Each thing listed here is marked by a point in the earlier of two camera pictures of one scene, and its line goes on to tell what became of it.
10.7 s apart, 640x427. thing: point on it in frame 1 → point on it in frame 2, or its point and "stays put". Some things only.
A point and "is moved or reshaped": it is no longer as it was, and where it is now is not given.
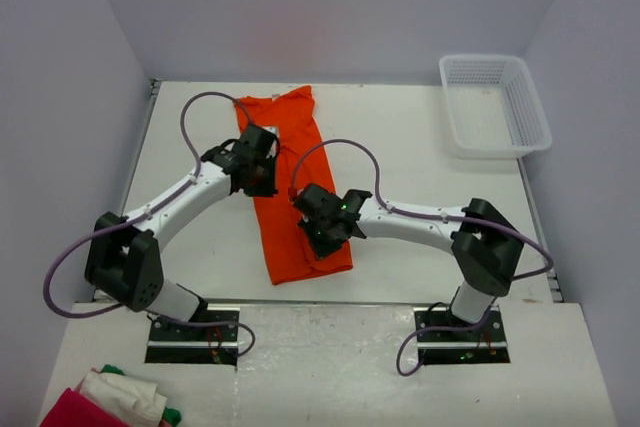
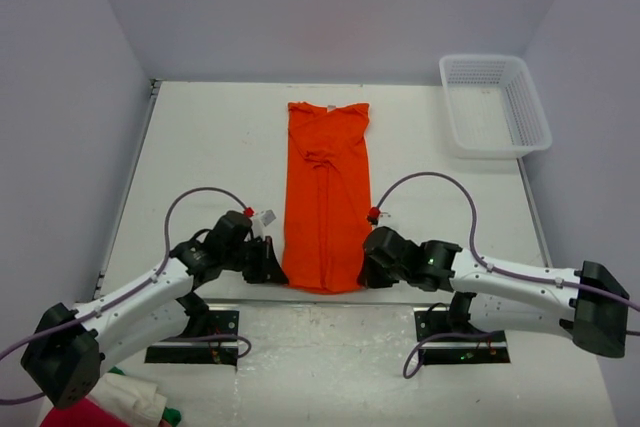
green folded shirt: x=172 y=416 stays put
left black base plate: x=192 y=345 stays put
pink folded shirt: x=75 y=409 stays put
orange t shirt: x=301 y=158 is moved or reshaped
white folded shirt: x=136 y=402 stays put
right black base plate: x=482 y=345 stays put
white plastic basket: x=494 y=108 stays put
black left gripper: x=267 y=189 → x=268 y=269
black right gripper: x=321 y=250 → x=370 y=279
